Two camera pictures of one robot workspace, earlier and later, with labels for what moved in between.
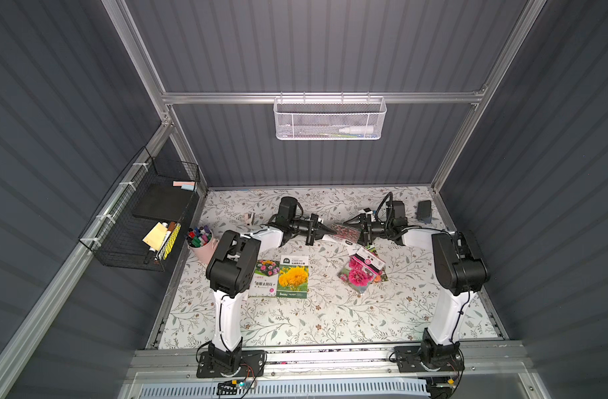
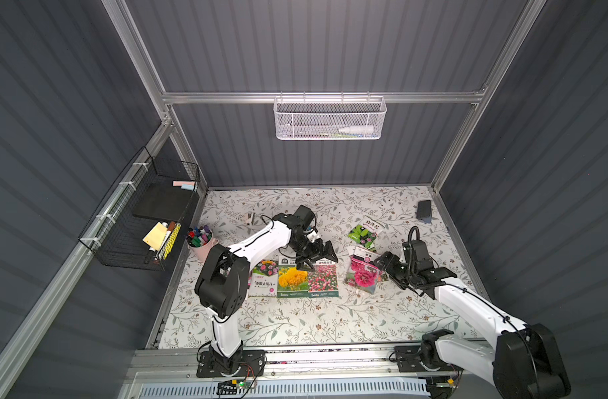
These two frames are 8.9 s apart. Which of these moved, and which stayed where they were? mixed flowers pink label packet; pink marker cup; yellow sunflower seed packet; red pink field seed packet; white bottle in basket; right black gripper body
Moved: right black gripper body; red pink field seed packet
Stayed: yellow sunflower seed packet; white bottle in basket; mixed flowers pink label packet; pink marker cup
